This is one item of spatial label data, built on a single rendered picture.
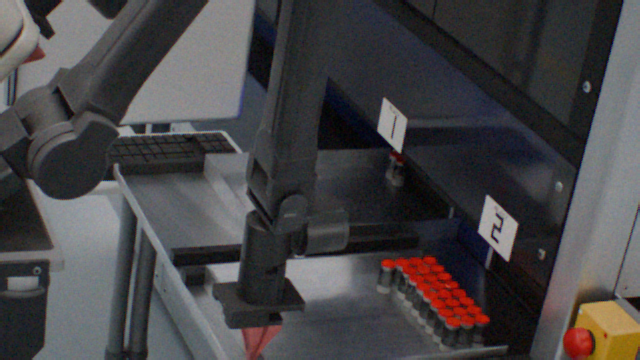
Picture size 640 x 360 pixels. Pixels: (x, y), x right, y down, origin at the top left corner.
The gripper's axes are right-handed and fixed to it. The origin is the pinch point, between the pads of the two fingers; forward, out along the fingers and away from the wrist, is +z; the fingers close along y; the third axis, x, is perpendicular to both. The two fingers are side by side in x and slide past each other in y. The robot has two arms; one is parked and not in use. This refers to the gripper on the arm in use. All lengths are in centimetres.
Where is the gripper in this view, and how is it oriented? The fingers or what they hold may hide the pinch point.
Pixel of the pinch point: (250, 354)
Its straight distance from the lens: 161.9
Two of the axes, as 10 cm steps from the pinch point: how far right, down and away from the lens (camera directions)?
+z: -1.4, 8.9, 4.4
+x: -3.9, -4.6, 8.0
